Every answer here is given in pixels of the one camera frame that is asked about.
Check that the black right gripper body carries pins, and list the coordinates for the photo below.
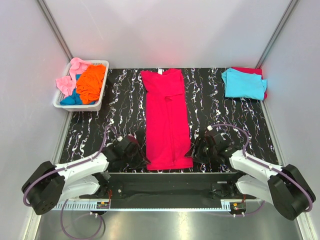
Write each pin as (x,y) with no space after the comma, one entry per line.
(206,152)

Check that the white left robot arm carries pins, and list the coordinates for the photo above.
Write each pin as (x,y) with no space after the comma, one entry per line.
(86,178)

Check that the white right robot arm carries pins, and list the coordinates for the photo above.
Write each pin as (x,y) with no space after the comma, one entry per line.
(282,186)

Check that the blue t shirt in basket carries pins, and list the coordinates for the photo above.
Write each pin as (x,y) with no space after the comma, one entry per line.
(68,88)

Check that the light pink t shirt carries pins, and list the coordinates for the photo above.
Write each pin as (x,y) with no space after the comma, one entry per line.
(77,66)

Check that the black marble pattern mat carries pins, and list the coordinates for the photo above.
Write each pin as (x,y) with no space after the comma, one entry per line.
(123,112)

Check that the folded cyan t shirt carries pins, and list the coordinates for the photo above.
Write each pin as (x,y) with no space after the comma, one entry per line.
(227,77)

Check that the folded red t shirt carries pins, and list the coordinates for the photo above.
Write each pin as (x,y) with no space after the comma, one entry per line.
(250,71)

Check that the orange t shirt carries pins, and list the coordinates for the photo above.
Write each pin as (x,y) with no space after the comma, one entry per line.
(90,83)

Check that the magenta t shirt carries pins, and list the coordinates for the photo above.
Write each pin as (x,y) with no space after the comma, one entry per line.
(167,127)

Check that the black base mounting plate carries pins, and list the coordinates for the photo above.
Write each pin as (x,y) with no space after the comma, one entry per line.
(169,187)

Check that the white slotted cable duct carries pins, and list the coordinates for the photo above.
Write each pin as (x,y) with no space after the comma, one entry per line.
(144,206)

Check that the white plastic laundry basket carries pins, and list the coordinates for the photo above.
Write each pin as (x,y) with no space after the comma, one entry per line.
(93,107)

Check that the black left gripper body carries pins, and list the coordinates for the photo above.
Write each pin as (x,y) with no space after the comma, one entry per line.
(124,159)

